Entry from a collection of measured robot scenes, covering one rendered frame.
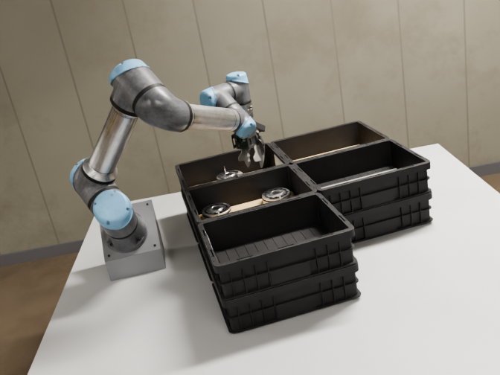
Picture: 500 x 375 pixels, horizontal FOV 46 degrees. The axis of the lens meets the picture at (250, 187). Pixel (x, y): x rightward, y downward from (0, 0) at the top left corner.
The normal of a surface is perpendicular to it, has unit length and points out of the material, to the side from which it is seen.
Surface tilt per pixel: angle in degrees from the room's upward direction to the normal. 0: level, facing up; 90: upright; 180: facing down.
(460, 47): 90
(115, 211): 49
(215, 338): 0
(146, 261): 90
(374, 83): 90
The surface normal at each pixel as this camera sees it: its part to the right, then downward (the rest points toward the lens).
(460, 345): -0.17, -0.91
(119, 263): 0.16, 0.35
